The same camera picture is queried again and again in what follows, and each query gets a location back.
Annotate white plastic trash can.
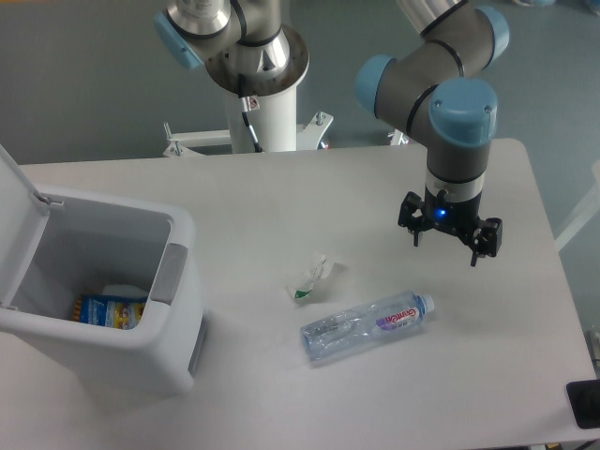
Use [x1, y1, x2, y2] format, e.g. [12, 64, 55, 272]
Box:
[1, 153, 204, 394]

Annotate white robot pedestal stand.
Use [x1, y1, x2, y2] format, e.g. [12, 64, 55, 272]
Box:
[157, 16, 334, 157]

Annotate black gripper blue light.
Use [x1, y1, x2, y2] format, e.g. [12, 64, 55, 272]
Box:
[397, 188, 503, 267]

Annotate white frame leg at right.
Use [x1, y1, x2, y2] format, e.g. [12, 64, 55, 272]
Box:
[555, 161, 599, 251]

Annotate black device at table edge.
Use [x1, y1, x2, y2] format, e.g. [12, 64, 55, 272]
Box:
[566, 379, 599, 429]

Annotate white paper wrapper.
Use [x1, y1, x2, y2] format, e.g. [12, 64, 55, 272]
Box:
[286, 251, 343, 304]

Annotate black cable on pedestal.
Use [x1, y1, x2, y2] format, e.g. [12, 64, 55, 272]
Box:
[236, 74, 264, 154]

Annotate clear plastic water bottle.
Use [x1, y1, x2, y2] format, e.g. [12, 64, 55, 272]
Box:
[300, 291, 435, 362]

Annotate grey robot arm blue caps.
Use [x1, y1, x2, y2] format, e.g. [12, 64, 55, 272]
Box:
[154, 1, 509, 260]

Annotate blue snack package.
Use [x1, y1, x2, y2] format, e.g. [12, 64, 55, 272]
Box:
[71, 294, 147, 330]

